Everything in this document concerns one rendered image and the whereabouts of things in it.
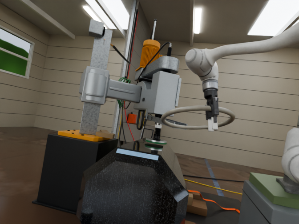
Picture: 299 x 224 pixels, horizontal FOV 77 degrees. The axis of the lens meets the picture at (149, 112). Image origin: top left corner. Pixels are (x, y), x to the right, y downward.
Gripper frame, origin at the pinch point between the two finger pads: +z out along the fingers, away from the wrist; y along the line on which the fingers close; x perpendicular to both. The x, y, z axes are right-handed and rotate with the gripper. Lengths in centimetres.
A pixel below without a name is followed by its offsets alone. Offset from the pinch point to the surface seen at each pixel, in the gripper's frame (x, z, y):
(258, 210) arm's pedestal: -14.6, 41.2, -9.6
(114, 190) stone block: 53, 40, 47
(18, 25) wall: 468, -451, 489
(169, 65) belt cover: 13, -73, 58
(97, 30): 91, -123, 81
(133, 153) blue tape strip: 42, 14, 43
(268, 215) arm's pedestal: -11.7, 41.3, -19.6
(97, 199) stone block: 65, 47, 52
